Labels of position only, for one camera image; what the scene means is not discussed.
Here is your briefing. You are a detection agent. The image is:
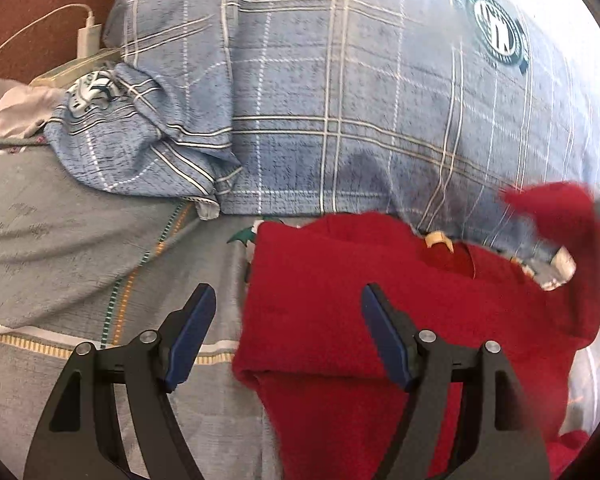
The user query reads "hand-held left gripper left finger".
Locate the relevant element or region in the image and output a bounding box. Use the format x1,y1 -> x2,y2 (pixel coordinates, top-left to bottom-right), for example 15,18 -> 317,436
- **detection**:
24,283 -> 217,480

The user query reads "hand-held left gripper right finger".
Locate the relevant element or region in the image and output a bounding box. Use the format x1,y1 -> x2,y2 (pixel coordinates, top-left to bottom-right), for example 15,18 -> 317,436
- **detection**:
361,283 -> 551,480

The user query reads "red knit garment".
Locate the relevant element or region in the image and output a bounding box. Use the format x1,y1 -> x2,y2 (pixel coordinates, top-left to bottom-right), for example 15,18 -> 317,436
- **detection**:
231,181 -> 600,480

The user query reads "grey patterned bed sheet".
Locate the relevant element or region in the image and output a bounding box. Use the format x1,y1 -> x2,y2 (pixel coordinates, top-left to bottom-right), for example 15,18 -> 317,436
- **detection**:
0,144 -> 293,480

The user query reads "blue plaid pillow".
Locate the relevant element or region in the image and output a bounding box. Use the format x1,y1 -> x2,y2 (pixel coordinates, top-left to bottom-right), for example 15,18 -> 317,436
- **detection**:
44,0 -> 600,281

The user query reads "crumpled grey cloth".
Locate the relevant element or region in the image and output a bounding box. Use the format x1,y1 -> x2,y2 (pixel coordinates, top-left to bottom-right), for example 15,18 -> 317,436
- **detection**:
0,77 -> 67,139

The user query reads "beige power strip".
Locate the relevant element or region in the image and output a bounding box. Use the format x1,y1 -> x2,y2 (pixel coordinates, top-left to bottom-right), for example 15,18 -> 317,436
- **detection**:
30,48 -> 127,88

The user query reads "white charger adapter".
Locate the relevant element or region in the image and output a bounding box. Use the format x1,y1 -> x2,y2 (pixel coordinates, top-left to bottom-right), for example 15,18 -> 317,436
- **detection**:
77,22 -> 104,59

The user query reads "brown headboard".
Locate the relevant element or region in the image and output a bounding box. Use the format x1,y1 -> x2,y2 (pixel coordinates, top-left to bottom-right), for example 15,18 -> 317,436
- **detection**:
0,0 -> 147,86

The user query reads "white charger cable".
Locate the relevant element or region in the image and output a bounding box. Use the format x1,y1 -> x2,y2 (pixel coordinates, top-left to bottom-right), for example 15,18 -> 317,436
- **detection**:
0,3 -> 97,69

